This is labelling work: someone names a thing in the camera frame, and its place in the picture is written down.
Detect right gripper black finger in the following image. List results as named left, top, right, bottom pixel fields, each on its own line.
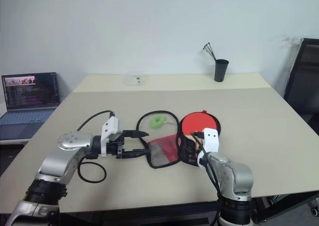
left=187, top=135, right=200, bottom=150
left=177, top=133, right=187, bottom=161

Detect black cup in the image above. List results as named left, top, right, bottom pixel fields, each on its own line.
left=214, top=58, right=229, bottom=82

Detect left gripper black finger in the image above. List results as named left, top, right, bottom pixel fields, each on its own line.
left=121, top=148, right=152, bottom=160
left=123, top=129, right=151, bottom=139

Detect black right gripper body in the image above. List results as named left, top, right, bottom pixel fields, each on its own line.
left=185, top=146, right=201, bottom=167

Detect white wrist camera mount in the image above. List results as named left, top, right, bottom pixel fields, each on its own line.
left=196, top=128, right=220, bottom=167
left=99, top=116, right=122, bottom=158

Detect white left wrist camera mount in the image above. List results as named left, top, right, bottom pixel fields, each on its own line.
left=99, top=116, right=122, bottom=158

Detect black office chair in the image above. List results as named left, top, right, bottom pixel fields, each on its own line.
left=284, top=37, right=319, bottom=127

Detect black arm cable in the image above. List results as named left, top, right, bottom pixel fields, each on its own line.
left=192, top=132, right=223, bottom=195
left=77, top=110, right=116, bottom=184

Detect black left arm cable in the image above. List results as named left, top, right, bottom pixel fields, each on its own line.
left=77, top=110, right=116, bottom=184

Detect open blue laptop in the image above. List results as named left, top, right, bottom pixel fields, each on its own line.
left=0, top=72, right=61, bottom=141

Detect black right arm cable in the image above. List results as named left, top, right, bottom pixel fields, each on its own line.
left=192, top=132, right=223, bottom=195

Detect clear plastic box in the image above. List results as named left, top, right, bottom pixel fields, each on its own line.
left=124, top=70, right=147, bottom=87

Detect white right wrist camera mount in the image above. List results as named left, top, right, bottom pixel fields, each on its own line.
left=196, top=128, right=220, bottom=167

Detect red table tennis paddle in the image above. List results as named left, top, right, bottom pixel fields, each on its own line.
left=179, top=110, right=221, bottom=152

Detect green ring-shaped object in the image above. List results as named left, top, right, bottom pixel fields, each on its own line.
left=150, top=114, right=167, bottom=130

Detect thin black sticks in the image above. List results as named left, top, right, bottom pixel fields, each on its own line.
left=202, top=42, right=218, bottom=61

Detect black table leg frame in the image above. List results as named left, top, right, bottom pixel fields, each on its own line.
left=251, top=189, right=319, bottom=224

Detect black and red paddle case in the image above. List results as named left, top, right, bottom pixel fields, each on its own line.
left=136, top=110, right=223, bottom=169

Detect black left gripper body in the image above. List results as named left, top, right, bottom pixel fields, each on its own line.
left=107, top=134, right=126, bottom=160

